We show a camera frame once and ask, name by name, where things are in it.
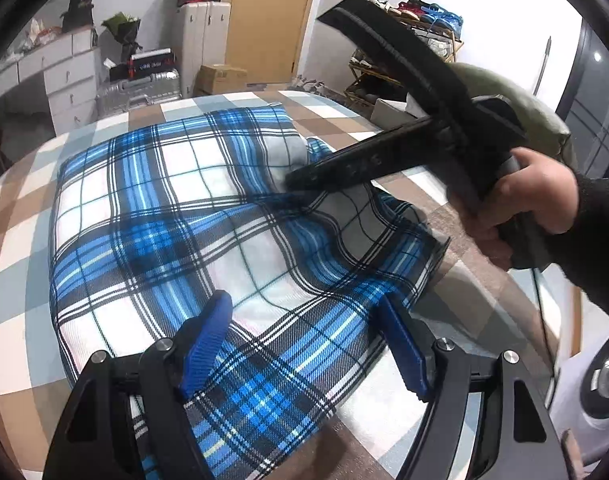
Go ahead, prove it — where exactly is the blue white plaid shirt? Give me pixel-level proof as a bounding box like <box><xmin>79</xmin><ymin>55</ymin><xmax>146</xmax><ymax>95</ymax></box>
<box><xmin>50</xmin><ymin>105</ymin><xmax>448</xmax><ymax>479</ymax></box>

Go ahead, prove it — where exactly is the person right hand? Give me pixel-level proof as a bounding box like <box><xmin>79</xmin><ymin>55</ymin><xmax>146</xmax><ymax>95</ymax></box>
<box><xmin>448</xmin><ymin>148</ymin><xmax>579</xmax><ymax>271</ymax></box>

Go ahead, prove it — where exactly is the green pillow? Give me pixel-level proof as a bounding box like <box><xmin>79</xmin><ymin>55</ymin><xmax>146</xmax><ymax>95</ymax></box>
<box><xmin>449</xmin><ymin>62</ymin><xmax>577</xmax><ymax>169</ymax></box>

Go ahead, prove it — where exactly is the wooden shoe rack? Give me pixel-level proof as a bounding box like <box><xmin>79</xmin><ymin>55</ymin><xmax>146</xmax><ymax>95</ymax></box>
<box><xmin>336</xmin><ymin>0</ymin><xmax>469</xmax><ymax>115</ymax></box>

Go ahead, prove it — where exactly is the wooden door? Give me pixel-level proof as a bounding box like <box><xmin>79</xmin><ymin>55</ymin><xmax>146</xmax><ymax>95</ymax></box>
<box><xmin>225</xmin><ymin>0</ymin><xmax>311</xmax><ymax>84</ymax></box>

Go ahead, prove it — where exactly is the cardboard box on floor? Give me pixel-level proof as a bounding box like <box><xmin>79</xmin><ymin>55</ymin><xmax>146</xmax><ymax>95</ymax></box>
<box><xmin>195</xmin><ymin>64</ymin><xmax>248</xmax><ymax>96</ymax></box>

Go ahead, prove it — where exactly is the silver aluminium suitcase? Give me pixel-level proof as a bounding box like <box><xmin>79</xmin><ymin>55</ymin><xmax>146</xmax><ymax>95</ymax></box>
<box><xmin>96</xmin><ymin>70</ymin><xmax>181</xmax><ymax>118</ymax></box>

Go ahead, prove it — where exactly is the black red box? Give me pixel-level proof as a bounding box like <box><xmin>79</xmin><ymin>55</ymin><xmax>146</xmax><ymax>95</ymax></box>
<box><xmin>109</xmin><ymin>48</ymin><xmax>176</xmax><ymax>82</ymax></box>

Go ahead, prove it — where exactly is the white drawer desk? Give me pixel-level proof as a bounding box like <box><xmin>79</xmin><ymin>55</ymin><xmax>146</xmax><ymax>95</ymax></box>
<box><xmin>0</xmin><ymin>26</ymin><xmax>102</xmax><ymax>136</ymax></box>

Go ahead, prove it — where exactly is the green flower bouquet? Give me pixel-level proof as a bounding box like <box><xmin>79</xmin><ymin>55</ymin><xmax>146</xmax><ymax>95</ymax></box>
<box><xmin>102</xmin><ymin>12</ymin><xmax>141</xmax><ymax>62</ymax></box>

